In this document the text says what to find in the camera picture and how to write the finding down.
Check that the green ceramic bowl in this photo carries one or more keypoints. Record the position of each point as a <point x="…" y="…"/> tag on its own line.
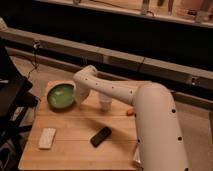
<point x="61" y="96"/>

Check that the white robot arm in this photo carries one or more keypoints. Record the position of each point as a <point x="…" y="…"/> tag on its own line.
<point x="159" y="135"/>

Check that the white plastic cup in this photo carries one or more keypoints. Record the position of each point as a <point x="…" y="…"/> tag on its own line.
<point x="105" y="102"/>

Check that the small orange object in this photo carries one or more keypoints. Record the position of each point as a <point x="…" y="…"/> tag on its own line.
<point x="130" y="112"/>

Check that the black mobile phone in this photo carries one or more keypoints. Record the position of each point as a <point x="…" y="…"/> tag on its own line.
<point x="102" y="135"/>

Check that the wooden table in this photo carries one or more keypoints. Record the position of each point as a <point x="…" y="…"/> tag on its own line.
<point x="71" y="148"/>

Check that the white rectangular remote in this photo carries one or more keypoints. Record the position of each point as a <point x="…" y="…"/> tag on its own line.
<point x="46" y="138"/>

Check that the black chair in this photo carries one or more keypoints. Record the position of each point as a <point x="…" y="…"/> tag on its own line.
<point x="15" y="99"/>

